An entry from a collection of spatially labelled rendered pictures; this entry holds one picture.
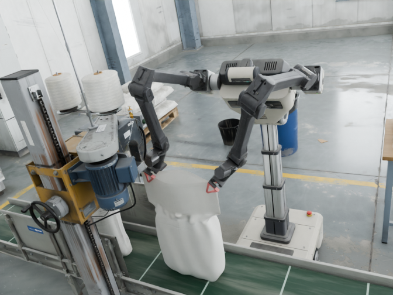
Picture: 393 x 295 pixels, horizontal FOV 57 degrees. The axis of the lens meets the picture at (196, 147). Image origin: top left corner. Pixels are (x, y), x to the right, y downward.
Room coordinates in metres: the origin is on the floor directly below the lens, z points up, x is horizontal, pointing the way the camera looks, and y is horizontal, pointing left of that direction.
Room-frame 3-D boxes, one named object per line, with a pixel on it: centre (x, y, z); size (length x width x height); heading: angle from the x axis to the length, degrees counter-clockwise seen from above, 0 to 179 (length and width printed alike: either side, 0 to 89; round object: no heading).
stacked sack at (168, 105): (5.26, 0.49, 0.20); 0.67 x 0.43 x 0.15; 149
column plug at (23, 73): (1.56, 0.68, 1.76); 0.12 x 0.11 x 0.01; 149
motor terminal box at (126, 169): (1.48, 0.33, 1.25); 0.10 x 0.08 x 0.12; 174
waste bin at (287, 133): (3.71, -0.96, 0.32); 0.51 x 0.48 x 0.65; 149
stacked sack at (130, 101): (4.73, 0.79, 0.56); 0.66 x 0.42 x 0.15; 149
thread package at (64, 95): (1.76, 0.59, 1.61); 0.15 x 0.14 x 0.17; 59
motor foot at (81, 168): (1.50, 0.53, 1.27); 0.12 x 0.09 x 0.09; 149
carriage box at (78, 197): (1.64, 0.63, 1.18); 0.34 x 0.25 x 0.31; 149
